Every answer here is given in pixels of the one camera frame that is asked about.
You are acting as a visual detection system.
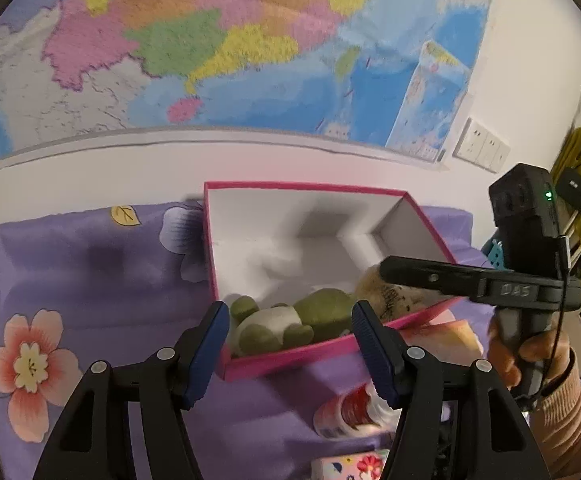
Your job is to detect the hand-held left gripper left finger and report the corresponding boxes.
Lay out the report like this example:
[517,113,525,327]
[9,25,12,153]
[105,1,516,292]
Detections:
[33,301,231,480]

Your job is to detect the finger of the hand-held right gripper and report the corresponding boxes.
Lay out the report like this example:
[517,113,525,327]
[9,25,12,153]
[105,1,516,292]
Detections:
[379,255,477,306]

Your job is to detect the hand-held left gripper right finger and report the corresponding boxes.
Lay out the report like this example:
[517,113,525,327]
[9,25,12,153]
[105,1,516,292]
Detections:
[351,300,551,480]

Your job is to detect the brown hedgehog plush toy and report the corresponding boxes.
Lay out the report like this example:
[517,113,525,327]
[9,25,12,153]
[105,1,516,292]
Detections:
[354,263,452,324]

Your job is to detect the green frog plush toy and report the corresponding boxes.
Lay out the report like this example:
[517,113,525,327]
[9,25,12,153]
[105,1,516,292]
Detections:
[227,287,359,359]

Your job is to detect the pink cardboard box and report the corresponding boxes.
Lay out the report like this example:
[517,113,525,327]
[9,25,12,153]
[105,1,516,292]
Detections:
[202,181,467,382]

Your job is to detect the person's right forearm pink sleeve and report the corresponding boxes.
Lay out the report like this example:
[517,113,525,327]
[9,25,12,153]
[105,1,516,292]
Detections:
[529,347,581,480]

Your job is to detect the person's right hand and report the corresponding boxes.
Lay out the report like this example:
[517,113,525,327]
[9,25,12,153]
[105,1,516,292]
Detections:
[487,316,572,397]

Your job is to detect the teal plastic basket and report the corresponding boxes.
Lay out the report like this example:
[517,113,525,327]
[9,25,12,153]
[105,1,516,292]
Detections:
[480,236,509,272]

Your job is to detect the small black device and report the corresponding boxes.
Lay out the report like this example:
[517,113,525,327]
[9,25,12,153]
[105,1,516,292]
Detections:
[555,165,581,209]

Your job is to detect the red and white bottle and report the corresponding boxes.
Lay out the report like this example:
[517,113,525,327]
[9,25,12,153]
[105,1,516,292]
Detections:
[313,381,397,439]

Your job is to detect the floral tissue packet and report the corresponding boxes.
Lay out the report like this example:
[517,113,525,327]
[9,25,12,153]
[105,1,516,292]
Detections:
[311,447,391,480]

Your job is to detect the purple floral bedsheet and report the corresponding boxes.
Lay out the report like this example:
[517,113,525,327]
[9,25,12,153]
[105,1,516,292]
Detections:
[0,200,492,480]

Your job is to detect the white wall socket panel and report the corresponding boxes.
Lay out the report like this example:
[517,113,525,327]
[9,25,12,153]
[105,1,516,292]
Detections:
[453,117,512,174]

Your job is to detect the colourful wall map poster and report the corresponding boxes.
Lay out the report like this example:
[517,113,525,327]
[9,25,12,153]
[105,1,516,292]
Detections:
[0,0,497,167]

